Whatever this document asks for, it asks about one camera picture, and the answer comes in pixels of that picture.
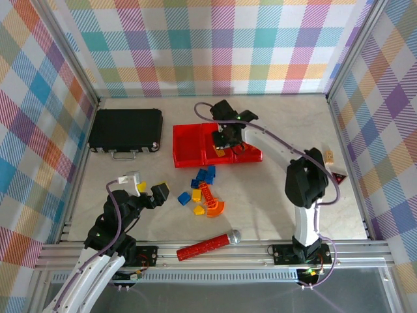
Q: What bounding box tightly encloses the orange lego ladder piece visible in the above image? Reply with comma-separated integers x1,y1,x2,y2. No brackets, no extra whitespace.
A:
200,182,218,209

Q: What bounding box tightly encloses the orange lego arc piece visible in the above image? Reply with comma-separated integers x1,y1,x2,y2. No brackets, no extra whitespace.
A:
207,200,227,218

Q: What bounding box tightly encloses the black carrying case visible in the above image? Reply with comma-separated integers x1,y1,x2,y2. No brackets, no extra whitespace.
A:
88,108,164,161

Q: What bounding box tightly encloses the small wiring connector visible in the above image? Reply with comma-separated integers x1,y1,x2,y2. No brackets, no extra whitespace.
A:
298,267,325,281
112,270,144,283

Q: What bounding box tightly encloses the red glitter toy microphone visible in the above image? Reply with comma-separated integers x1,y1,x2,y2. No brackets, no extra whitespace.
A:
176,229,242,261

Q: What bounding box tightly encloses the grey metal panel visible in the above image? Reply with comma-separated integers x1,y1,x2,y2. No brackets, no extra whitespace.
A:
42,269,392,313

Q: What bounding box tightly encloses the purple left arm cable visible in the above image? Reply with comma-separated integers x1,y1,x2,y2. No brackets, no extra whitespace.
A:
48,179,147,313

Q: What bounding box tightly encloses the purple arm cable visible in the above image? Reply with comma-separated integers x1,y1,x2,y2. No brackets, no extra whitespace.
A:
48,179,147,313
194,102,343,290

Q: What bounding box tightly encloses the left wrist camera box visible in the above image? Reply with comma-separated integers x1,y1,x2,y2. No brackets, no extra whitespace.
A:
117,171,144,198

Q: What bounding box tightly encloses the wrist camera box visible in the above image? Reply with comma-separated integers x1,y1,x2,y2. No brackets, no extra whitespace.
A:
117,171,144,198
209,99,238,124

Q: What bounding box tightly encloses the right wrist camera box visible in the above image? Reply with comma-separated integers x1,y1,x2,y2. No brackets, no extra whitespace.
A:
209,99,238,124

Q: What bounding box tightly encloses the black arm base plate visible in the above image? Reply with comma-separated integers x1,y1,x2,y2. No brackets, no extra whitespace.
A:
128,245,160,269
271,241,333,265

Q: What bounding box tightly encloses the aluminium side rail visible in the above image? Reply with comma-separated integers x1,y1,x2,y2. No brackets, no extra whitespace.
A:
326,97,375,242
57,99,102,245

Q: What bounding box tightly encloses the grey slotted cable duct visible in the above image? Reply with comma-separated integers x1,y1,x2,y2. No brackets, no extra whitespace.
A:
51,272,300,284

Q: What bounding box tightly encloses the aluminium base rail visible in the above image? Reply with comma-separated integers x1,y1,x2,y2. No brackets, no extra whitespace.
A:
35,243,395,271

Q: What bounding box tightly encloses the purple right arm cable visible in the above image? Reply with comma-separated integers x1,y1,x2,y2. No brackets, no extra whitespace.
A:
194,102,343,290

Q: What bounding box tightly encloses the aluminium corner post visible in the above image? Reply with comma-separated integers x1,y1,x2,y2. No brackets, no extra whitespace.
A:
326,0,390,102
35,0,102,104

